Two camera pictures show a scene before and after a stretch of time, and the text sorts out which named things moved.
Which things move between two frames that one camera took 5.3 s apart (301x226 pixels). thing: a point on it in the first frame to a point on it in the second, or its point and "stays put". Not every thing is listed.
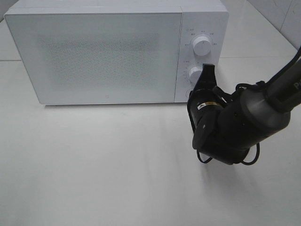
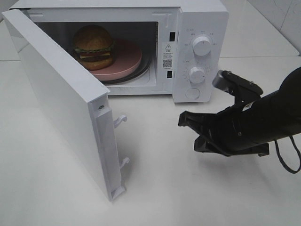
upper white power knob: (201, 45) stays put
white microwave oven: (104, 52) stays put
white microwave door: (95, 58) to (80, 97)
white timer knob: (194, 73) stays put
